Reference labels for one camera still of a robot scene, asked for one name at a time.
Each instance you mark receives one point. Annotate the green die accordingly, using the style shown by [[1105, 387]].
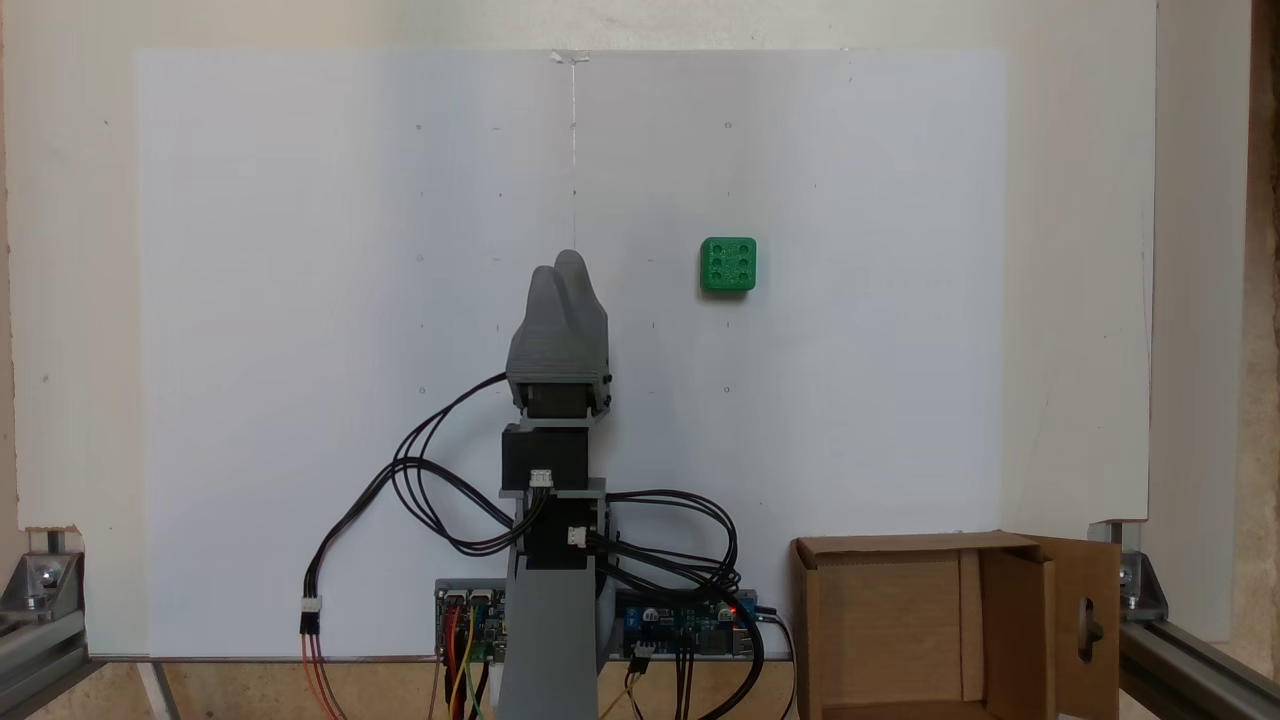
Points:
[[728, 265]]

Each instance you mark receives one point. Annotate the clear tape piece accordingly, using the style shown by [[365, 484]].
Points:
[[571, 57]]

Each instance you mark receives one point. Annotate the open cardboard box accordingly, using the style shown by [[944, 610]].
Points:
[[890, 620]]

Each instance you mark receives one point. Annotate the metal corner bracket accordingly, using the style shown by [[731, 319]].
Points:
[[1140, 585], [45, 580]]

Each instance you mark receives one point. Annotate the blue power board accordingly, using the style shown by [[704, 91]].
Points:
[[690, 625]]

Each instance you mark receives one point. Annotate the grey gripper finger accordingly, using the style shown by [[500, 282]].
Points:
[[578, 295], [540, 300]]

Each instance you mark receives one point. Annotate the aluminium frame post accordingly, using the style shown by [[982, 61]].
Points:
[[35, 650], [1200, 675]]

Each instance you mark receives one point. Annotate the green controller board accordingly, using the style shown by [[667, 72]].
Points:
[[485, 630]]

